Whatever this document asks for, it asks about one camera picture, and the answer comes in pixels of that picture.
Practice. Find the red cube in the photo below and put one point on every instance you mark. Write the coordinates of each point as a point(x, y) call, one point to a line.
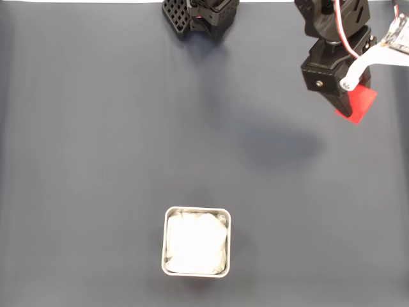
point(362, 102)

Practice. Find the beige square box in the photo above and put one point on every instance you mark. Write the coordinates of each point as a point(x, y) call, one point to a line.
point(164, 243)

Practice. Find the white crumpled tissue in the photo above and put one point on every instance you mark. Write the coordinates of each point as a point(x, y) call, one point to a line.
point(196, 244)

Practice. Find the dark blue-grey mat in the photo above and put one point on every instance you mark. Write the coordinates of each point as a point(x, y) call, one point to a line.
point(96, 144)

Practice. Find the white camera board mount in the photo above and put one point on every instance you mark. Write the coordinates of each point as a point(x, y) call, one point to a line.
point(380, 54)

